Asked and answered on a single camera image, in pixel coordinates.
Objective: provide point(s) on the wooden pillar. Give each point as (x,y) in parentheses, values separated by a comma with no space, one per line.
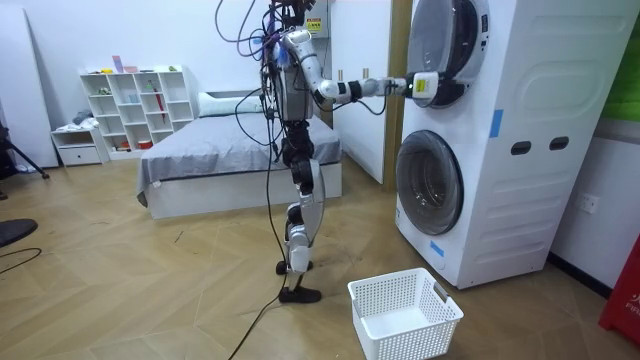
(397,130)

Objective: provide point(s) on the grey bed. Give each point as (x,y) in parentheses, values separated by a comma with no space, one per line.
(220,145)

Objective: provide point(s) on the robot legs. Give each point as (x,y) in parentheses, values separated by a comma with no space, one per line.
(306,200)

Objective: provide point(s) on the black round stand base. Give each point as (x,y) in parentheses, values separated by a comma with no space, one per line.
(15,231)

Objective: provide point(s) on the white wall socket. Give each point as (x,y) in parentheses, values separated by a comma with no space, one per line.
(587,203)

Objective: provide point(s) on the green wall panel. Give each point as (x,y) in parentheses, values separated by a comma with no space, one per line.
(625,85)

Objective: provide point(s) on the small white bedside cabinet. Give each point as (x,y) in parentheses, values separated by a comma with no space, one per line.
(80,147)

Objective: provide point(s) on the robot body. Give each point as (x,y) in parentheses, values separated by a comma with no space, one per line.
(292,95)

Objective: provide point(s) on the red bowl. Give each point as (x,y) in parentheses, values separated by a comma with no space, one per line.
(145,144)

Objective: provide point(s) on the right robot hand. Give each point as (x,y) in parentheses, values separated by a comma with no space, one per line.
(425,85)

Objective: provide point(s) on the pile of clothes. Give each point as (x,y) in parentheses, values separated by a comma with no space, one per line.
(80,121)

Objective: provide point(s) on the white wardrobe cabinet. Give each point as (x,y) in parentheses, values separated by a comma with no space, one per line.
(360,110)

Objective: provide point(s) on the white pillow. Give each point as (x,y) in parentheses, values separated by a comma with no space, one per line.
(225,105)

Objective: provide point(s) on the round washing machine door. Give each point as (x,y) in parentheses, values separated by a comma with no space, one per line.
(442,35)

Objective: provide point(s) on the grey wall electrical box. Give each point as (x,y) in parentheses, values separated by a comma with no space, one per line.
(317,20)

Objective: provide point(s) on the red floor sign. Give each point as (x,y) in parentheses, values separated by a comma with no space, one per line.
(625,300)

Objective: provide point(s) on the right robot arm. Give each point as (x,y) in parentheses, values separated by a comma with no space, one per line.
(311,60)

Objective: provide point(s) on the red hanging item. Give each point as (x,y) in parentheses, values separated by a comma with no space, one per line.
(160,102)

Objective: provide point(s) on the white washing machine tower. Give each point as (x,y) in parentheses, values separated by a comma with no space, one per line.
(525,150)

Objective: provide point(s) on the white cube shelf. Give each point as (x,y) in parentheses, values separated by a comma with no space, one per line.
(135,107)

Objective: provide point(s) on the white leaning board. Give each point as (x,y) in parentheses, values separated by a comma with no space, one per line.
(25,90)

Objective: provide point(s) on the black tripod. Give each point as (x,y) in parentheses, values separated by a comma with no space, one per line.
(22,157)

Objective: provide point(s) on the white plastic laundry basket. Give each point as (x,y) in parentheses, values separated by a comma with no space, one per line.
(400,320)

